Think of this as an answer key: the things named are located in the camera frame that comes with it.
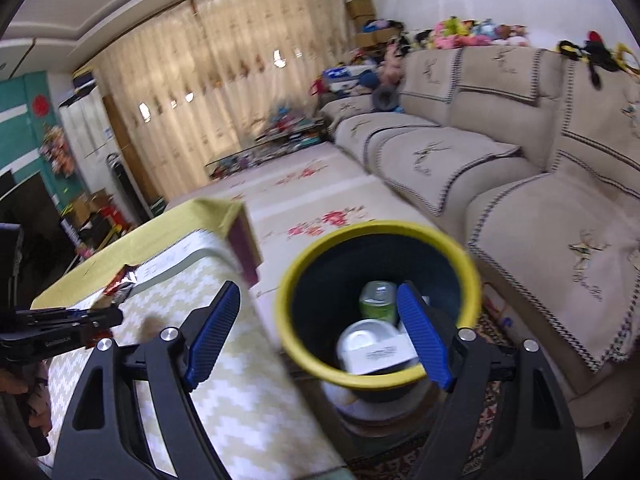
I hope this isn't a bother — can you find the beige curtain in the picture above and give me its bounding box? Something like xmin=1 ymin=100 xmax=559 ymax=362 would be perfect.
xmin=89 ymin=0 xmax=352 ymax=200

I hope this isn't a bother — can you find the white carton box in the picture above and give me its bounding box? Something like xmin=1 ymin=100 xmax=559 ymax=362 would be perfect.
xmin=343 ymin=334 xmax=419 ymax=375

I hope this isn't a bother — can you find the black yellow plush toy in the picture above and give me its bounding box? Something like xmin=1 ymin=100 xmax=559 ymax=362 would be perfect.
xmin=555 ymin=30 xmax=639 ymax=90

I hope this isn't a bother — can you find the white air conditioner tower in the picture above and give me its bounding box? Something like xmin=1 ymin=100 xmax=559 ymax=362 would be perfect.
xmin=60 ymin=88 xmax=136 ymax=221

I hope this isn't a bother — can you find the floral floor rug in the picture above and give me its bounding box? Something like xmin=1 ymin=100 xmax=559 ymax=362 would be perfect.
xmin=169 ymin=140 xmax=432 ymax=302

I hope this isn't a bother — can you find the patterned table cloth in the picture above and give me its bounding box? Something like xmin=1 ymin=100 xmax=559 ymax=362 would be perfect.
xmin=29 ymin=196 xmax=352 ymax=480

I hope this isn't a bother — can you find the plush toy pile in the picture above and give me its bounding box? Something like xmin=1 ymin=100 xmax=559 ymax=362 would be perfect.
xmin=412 ymin=16 xmax=530 ymax=50

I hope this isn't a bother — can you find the black television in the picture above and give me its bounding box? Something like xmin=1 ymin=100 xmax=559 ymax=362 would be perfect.
xmin=1 ymin=172 xmax=76 ymax=308

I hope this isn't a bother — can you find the green can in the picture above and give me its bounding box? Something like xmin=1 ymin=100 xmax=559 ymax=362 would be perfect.
xmin=359 ymin=281 xmax=397 ymax=325

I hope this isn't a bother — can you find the yellow rimmed dark trash bin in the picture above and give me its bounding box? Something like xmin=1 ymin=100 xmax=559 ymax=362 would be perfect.
xmin=274 ymin=221 xmax=480 ymax=402

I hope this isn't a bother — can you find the beige sectional sofa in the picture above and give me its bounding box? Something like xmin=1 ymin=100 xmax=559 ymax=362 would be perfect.
xmin=322 ymin=46 xmax=639 ymax=428

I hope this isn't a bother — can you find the cardboard boxes stack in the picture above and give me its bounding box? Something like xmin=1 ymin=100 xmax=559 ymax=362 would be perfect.
xmin=346 ymin=0 xmax=404 ymax=49

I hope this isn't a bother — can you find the black tower fan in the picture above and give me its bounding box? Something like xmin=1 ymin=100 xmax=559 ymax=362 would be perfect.
xmin=106 ymin=153 xmax=152 ymax=223

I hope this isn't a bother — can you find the red snack bag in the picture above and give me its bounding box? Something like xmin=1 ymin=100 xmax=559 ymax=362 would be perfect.
xmin=103 ymin=264 xmax=138 ymax=304

